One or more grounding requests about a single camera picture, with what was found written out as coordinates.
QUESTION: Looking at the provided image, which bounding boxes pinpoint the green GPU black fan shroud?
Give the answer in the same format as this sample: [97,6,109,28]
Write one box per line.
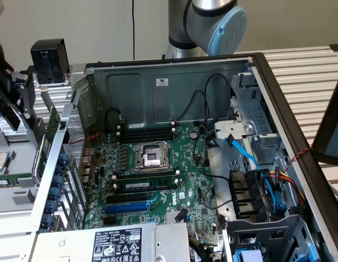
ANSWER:
[32,105,62,186]

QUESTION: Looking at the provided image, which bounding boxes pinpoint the blue drive carrier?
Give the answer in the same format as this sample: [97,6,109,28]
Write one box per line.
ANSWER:
[232,249,264,262]

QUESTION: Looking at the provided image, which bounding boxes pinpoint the grey parts rack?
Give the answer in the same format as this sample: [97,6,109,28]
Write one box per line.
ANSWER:
[0,64,77,219]

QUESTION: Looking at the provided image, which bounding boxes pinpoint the silver CPU socket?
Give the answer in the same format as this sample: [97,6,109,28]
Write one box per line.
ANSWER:
[130,140,174,175]

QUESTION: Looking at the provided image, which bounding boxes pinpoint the installed green RAM stick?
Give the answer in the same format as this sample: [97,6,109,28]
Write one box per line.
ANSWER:
[116,176,178,192]

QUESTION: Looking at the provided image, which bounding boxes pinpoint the black RAM slot white clips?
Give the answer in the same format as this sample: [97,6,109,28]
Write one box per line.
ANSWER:
[111,178,180,195]
[116,121,177,135]
[116,127,177,141]
[111,169,181,182]

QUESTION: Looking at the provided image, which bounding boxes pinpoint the grey metal drive cage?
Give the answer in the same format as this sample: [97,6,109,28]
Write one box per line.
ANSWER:
[222,214,335,262]

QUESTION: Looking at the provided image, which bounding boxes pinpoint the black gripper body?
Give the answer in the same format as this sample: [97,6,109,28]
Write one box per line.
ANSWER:
[0,34,16,82]

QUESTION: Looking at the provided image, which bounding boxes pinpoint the silver chipset heatsink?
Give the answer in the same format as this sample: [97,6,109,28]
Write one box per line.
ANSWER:
[165,211,186,223]

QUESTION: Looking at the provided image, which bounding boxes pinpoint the blue expansion slot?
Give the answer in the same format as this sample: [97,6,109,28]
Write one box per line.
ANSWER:
[105,201,150,216]

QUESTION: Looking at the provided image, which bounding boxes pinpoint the metal disk bay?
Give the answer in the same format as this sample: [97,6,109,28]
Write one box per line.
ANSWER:
[214,72,284,164]

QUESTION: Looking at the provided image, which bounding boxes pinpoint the black red fan wire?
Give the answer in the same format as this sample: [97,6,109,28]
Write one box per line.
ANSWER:
[174,89,206,123]

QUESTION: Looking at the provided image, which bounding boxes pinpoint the open grey PC case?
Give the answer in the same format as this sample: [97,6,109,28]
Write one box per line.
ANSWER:
[29,51,338,262]

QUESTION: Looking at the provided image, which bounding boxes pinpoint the silver power supply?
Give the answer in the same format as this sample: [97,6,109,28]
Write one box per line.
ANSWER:
[29,222,191,262]

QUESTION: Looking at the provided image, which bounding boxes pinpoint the black wire across motherboard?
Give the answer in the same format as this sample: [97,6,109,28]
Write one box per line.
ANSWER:
[192,130,231,181]

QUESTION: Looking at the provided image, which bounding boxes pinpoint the black plastic fan shroud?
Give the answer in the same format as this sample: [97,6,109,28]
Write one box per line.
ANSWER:
[228,169,270,221]

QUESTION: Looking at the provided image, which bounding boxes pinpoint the thin black hanging cable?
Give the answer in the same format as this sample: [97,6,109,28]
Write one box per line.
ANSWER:
[131,0,136,60]

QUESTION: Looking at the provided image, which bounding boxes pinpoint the yellow red power wires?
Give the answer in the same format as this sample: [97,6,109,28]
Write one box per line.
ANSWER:
[267,168,307,208]

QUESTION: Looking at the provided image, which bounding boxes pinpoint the black CPU cooler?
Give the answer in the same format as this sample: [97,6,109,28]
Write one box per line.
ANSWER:
[29,38,70,86]

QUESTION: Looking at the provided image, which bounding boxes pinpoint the red black switch wire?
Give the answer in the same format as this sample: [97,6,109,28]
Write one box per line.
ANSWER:
[68,132,100,175]

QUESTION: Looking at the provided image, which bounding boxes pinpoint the loose green RAM stick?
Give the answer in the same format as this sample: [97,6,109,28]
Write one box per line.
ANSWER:
[0,173,32,188]

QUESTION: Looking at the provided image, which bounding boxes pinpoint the red black twisted wire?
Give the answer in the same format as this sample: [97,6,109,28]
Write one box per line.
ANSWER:
[283,147,313,172]

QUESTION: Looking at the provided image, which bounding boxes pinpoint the long black expansion slot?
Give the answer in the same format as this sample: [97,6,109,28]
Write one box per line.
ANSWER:
[106,192,149,205]

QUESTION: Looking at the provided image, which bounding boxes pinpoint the silver CPU chip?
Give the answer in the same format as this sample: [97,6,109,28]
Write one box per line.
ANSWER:
[0,151,9,175]

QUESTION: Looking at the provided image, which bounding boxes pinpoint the yellow black braided wires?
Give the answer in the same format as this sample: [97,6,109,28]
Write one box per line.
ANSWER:
[188,236,223,262]

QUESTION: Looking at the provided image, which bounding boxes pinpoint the tall black wire loop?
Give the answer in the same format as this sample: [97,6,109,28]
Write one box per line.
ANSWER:
[203,73,231,123]

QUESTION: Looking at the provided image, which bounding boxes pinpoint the short black wire loop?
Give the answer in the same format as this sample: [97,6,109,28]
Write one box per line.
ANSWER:
[104,107,125,127]

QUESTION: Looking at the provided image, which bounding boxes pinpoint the green Dell motherboard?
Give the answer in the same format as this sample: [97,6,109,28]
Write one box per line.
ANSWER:
[83,124,227,246]

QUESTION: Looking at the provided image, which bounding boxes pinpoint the black intrusion switch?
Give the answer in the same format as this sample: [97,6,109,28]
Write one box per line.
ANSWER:
[59,121,70,145]

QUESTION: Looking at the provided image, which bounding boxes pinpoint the looped blue SATA wire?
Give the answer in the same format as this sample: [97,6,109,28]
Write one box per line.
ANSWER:
[261,169,288,219]

